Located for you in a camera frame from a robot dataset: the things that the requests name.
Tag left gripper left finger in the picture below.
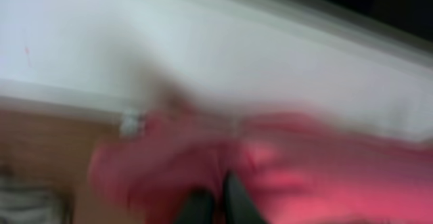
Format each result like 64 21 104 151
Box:
174 189 214 224

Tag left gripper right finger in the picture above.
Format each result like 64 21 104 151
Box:
223 173 267 224

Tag red printed t-shirt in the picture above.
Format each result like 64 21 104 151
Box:
89 111 432 223

